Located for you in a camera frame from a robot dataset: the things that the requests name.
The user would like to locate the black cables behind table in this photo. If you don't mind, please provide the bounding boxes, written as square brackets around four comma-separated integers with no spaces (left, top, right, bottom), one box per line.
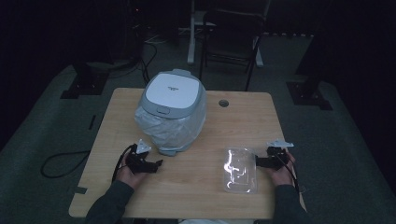
[135,39,159,86]

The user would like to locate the black stand base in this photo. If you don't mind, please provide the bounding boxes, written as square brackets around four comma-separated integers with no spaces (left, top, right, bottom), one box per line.
[60,62,110,100]
[286,78,333,112]

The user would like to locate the black folding chair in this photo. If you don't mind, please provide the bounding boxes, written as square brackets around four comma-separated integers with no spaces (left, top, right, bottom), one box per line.
[198,8,266,92]

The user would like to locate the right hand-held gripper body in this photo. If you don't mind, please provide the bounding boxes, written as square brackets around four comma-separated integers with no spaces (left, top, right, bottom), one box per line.
[266,138,295,171]

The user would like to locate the person's left hand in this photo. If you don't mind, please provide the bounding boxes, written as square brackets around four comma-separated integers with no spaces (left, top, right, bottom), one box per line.
[115,154,148,190]

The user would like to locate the white lidded trash can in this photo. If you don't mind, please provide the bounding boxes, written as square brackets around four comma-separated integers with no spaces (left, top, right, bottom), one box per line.
[134,68,207,157]

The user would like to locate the person's right hand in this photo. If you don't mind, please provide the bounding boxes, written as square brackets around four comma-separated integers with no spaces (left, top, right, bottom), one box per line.
[264,150,296,188]

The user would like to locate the black floor cable loop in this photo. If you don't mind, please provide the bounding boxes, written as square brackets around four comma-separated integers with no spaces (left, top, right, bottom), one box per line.
[39,149,92,179]

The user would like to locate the clear plastic packaging tray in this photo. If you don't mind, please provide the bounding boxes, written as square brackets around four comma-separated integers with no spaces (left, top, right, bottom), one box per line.
[222,146,259,195]

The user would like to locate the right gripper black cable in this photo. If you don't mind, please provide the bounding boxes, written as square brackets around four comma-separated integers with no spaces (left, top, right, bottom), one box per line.
[275,153,301,193]

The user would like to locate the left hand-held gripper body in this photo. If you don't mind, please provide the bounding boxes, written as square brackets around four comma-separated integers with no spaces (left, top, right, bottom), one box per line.
[125,138,157,175]

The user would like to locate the white plastic trash bag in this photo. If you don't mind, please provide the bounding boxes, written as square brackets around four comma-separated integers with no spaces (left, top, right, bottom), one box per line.
[134,92,207,154]

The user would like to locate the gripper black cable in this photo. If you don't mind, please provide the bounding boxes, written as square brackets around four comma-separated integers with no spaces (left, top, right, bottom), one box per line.
[275,153,301,193]
[110,143,138,183]

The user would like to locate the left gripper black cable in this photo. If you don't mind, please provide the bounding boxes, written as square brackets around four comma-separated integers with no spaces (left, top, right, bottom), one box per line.
[110,143,138,183]

